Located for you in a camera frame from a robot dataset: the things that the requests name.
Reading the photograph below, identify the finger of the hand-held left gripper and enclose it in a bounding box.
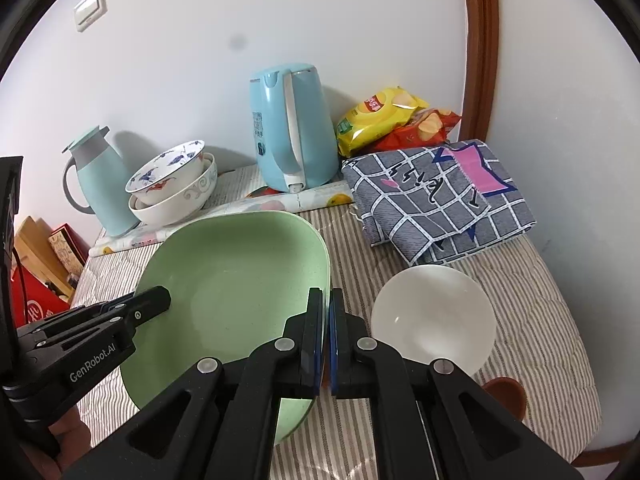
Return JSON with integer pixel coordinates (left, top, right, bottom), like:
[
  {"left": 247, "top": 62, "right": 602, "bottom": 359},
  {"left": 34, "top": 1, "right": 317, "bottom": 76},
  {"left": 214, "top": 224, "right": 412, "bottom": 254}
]
[
  {"left": 17, "top": 302, "right": 126, "bottom": 347},
  {"left": 87, "top": 286, "right": 172, "bottom": 333}
]

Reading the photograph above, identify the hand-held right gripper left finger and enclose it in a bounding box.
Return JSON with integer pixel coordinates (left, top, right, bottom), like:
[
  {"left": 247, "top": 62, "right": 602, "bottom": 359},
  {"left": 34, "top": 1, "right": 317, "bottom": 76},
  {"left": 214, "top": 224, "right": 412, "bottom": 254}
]
[{"left": 62, "top": 287, "right": 326, "bottom": 480}]

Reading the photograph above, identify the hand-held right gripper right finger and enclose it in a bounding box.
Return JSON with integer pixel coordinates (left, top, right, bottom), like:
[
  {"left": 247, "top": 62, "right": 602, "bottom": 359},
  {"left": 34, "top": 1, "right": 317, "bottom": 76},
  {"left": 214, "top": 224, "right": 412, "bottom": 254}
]
[{"left": 329, "top": 287, "right": 586, "bottom": 480}]

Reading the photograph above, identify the green bowl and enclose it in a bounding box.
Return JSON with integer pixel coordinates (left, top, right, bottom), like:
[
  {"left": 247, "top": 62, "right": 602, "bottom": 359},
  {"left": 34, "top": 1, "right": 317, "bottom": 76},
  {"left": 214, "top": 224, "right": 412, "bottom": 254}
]
[{"left": 119, "top": 211, "right": 332, "bottom": 445}]

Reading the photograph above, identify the plain white bowl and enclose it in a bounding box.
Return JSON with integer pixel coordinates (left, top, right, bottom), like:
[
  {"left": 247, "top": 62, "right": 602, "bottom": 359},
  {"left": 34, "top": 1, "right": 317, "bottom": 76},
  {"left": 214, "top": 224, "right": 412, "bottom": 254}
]
[{"left": 371, "top": 264, "right": 497, "bottom": 378}]

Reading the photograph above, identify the small brown dish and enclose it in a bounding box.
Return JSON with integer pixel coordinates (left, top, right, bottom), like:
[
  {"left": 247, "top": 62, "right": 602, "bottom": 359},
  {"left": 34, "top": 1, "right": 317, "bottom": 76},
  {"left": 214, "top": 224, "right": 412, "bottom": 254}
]
[{"left": 482, "top": 377, "right": 527, "bottom": 422}]

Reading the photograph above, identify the person's left hand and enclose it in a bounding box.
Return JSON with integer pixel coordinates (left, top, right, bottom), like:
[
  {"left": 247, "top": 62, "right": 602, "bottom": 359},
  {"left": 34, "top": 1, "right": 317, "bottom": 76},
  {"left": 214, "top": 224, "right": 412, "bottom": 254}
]
[{"left": 47, "top": 404, "right": 93, "bottom": 473}]

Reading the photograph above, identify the red paper bag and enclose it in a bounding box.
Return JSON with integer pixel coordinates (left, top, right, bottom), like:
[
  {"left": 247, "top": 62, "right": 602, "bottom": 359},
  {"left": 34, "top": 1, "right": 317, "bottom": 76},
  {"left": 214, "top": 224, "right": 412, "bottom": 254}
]
[{"left": 10, "top": 265, "right": 71, "bottom": 328}]

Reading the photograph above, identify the brown patterned box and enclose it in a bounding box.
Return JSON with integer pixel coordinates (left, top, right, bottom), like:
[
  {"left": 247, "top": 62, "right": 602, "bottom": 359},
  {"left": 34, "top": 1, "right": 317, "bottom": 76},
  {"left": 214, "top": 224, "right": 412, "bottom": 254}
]
[{"left": 48, "top": 223, "right": 88, "bottom": 276}]

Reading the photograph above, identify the white bowl with grey scrolls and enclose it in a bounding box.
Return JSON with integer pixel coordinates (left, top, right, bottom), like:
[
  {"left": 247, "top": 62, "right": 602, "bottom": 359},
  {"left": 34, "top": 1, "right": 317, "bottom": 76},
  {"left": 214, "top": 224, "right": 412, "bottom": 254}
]
[{"left": 128, "top": 152, "right": 219, "bottom": 227}]

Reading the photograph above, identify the mint thermos jug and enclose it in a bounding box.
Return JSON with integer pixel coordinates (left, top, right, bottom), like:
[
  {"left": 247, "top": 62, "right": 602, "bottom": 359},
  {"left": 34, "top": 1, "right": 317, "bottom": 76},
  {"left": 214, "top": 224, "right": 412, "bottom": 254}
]
[{"left": 61, "top": 126, "right": 142, "bottom": 237}]

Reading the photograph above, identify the white bowl with blue pattern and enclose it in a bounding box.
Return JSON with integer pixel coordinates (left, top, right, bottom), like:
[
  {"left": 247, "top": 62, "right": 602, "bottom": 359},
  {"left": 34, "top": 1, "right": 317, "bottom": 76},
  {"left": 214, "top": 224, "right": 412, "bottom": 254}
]
[{"left": 125, "top": 140, "right": 207, "bottom": 207}]

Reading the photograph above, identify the floral folded oilcloth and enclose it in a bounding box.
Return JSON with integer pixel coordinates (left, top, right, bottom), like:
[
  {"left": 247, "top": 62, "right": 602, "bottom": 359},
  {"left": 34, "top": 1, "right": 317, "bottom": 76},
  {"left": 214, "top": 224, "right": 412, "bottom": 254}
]
[{"left": 90, "top": 162, "right": 356, "bottom": 258}]

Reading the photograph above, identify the grey checked folded cloth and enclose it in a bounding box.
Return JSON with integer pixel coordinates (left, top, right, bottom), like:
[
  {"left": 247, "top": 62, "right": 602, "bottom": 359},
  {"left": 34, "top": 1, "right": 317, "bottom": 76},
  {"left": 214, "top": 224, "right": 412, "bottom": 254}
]
[{"left": 341, "top": 140, "right": 537, "bottom": 267}]

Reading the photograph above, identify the striped quilted table cover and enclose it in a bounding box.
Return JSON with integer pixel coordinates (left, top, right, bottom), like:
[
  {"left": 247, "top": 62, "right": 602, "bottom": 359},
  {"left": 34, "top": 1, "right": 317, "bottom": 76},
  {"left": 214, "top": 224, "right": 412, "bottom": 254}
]
[{"left": 70, "top": 202, "right": 601, "bottom": 480}]

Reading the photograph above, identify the light blue electric kettle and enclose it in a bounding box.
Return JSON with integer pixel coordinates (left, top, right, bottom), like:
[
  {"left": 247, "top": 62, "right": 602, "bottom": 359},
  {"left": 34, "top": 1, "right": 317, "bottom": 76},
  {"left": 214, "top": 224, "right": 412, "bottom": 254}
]
[{"left": 249, "top": 63, "right": 341, "bottom": 194}]

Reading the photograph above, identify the red chips bag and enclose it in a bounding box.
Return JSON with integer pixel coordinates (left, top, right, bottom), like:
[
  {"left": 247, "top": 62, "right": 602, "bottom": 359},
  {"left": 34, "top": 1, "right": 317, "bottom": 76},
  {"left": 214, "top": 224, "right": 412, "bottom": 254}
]
[{"left": 372, "top": 107, "right": 462, "bottom": 153}]

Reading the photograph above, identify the yellow chips bag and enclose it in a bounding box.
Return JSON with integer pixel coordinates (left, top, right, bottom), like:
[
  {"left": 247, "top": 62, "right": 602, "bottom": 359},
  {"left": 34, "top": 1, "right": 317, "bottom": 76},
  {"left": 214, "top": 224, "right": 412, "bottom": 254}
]
[{"left": 336, "top": 86, "right": 431, "bottom": 157}]

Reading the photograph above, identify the wooden table edge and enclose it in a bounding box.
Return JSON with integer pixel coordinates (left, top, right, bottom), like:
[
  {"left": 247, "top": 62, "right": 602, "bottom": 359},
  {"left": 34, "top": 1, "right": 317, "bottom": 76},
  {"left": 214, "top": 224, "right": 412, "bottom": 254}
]
[{"left": 570, "top": 437, "right": 638, "bottom": 467}]

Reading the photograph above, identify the black cable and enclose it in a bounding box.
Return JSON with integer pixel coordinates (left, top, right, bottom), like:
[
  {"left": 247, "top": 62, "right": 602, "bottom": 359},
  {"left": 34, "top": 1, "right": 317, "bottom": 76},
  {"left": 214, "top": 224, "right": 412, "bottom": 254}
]
[{"left": 11, "top": 246, "right": 30, "bottom": 328}]

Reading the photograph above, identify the white wall light switch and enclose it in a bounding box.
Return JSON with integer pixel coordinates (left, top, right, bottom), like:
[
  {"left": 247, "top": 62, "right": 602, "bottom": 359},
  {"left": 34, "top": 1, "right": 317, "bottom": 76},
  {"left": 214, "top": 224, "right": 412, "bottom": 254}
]
[{"left": 73, "top": 0, "right": 108, "bottom": 33}]

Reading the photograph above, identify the brown wooden door frame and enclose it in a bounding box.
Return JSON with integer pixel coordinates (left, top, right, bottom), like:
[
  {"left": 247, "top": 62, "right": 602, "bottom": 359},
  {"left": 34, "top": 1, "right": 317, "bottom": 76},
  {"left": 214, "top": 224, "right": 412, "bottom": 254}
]
[{"left": 460, "top": 0, "right": 501, "bottom": 146}]

